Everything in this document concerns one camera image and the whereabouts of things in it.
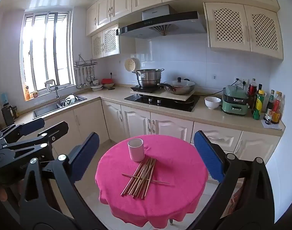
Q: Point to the wide lattice door wall cabinet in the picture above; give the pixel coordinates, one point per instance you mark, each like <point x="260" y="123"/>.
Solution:
<point x="246" y="28"/>

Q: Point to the white dish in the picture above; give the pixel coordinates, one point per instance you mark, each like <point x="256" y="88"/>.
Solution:
<point x="69" y="100"/>

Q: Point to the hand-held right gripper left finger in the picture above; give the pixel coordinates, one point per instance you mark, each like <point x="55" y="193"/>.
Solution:
<point x="86" y="155"/>

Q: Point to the person's left hand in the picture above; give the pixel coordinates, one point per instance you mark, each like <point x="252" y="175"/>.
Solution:
<point x="1" y="193"/>

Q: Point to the green multi cooker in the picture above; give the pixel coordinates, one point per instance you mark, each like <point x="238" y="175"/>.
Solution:
<point x="234" y="103"/>

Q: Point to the wall utensil rack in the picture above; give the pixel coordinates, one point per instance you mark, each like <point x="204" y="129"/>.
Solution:
<point x="84" y="63"/>

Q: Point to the pile of wooden chopsticks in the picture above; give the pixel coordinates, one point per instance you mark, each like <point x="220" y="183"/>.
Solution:
<point x="142" y="175"/>

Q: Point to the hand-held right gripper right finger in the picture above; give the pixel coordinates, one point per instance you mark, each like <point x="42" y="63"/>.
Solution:
<point x="208" y="158"/>

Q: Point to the white paper sheet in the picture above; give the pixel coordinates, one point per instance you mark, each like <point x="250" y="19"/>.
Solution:
<point x="272" y="125"/>

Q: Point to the pink cup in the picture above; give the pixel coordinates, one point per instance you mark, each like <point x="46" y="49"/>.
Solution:
<point x="136" y="151"/>

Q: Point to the dark soy sauce bottle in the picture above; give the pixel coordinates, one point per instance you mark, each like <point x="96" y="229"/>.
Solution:
<point x="269" y="107"/>

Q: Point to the stack of white bowls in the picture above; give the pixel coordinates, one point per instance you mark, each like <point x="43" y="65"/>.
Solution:
<point x="96" y="85"/>

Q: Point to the small lattice door wall cabinet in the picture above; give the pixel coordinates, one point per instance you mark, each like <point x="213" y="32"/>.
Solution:
<point x="105" y="42"/>

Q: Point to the white bowl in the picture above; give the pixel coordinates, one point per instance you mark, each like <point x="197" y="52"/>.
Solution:
<point x="212" y="102"/>

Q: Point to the patterned ceramic bowl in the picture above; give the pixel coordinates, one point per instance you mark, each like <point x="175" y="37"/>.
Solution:
<point x="108" y="85"/>

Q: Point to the black induction cooker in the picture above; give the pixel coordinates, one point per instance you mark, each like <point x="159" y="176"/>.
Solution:
<point x="138" y="88"/>

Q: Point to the pink tablecloth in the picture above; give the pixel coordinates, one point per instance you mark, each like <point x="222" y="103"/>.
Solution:
<point x="172" y="184"/>

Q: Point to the small jar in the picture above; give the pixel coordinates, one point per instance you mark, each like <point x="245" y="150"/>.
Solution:
<point x="35" y="94"/>

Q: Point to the steel faucet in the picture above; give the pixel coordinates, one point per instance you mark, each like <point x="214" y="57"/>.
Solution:
<point x="55" y="88"/>

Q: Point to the cream base cabinets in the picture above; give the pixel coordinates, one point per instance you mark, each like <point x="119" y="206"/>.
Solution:
<point x="136" y="122"/>

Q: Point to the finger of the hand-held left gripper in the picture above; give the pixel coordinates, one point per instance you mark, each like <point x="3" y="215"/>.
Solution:
<point x="56" y="130"/>
<point x="32" y="126"/>

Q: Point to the dark red sauce bottle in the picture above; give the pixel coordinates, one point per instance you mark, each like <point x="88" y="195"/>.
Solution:
<point x="251" y="91"/>

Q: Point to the steel wok with glass lid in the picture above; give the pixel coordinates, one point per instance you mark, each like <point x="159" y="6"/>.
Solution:
<point x="179" y="86"/>

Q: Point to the cream perforated steamer plate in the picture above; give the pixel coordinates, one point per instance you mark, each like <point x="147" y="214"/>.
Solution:
<point x="129" y="64"/>

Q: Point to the table leg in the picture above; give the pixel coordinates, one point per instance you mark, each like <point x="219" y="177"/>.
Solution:
<point x="171" y="221"/>

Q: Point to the row of hanging ladles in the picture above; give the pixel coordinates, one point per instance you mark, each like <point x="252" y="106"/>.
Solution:
<point x="83" y="76"/>

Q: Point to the red container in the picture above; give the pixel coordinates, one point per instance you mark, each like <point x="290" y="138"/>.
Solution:
<point x="107" y="81"/>

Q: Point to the steel stockpot with lid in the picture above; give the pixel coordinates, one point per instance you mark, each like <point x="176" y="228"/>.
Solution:
<point x="148" y="77"/>

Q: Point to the red label sauce bottle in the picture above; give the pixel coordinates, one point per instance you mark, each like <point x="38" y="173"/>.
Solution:
<point x="277" y="111"/>

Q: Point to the orange label bottle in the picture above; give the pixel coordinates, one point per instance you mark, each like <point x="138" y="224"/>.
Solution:
<point x="27" y="93"/>

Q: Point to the kitchen window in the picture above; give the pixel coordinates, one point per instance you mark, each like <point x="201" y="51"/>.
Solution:
<point x="47" y="50"/>

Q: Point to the cream stone slab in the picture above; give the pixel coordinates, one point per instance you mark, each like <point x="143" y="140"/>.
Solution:
<point x="160" y="97"/>

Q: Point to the black glass gas hob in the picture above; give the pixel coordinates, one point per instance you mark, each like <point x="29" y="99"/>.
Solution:
<point x="141" y="99"/>

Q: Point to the steel sink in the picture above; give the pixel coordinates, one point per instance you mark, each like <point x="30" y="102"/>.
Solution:
<point x="47" y="109"/>

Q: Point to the green yellow oil bottle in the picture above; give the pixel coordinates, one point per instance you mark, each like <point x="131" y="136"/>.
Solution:
<point x="259" y="105"/>

